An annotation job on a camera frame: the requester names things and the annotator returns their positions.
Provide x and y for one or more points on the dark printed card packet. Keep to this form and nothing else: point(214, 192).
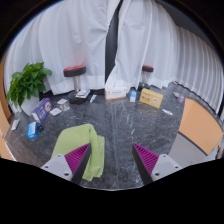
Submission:
point(65, 107)

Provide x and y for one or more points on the yellow box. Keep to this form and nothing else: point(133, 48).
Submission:
point(151, 98)

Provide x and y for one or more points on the small white tube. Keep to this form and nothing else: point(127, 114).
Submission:
point(93, 98)

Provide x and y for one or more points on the white pleated curtain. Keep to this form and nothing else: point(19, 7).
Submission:
point(200, 63)

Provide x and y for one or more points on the small white wrapper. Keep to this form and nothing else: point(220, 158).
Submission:
point(167, 112)

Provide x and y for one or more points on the purple cardboard box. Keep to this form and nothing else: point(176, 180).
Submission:
point(41, 110)

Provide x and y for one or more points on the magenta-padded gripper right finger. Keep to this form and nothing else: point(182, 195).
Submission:
point(156, 165)

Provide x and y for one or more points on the small black round lid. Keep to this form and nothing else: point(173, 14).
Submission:
point(40, 127)

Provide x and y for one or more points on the light green towel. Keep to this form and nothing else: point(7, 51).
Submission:
point(80, 143)

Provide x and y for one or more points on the white and orange box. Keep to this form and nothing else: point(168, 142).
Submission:
point(116, 94)

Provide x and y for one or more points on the small purple object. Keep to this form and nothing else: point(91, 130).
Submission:
point(180, 98)

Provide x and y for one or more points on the small blue and white box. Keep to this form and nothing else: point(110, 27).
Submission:
point(133, 96)

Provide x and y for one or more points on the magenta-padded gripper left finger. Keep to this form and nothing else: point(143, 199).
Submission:
point(65, 163)

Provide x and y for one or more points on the white card packet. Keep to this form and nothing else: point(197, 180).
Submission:
point(55, 111)
point(62, 101)

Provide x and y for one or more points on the white packet on stool base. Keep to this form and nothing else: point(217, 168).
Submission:
point(83, 93)

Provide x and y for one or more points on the white flat packet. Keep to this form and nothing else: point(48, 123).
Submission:
point(15, 124)

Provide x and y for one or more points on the blue flat box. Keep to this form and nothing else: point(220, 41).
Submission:
point(32, 130)

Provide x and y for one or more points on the green plant in white pot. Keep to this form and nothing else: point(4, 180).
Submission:
point(28, 83)

